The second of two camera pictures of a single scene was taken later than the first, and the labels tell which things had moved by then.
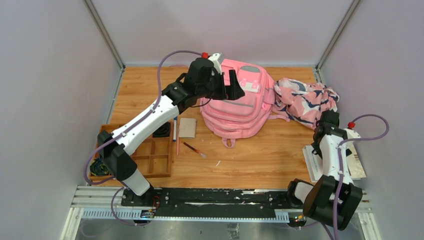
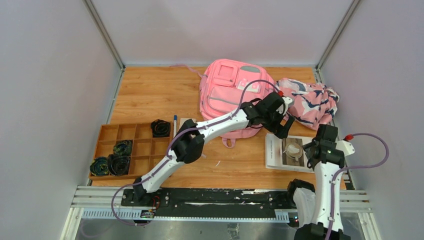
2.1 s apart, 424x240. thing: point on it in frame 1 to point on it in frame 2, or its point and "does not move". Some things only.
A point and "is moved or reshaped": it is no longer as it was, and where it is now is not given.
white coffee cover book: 314,166 is moved or reshaped
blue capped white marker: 174,135 does not move
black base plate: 209,202 does not move
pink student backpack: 231,119 does not move
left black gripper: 222,87 to 286,124
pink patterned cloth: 303,103 does not move
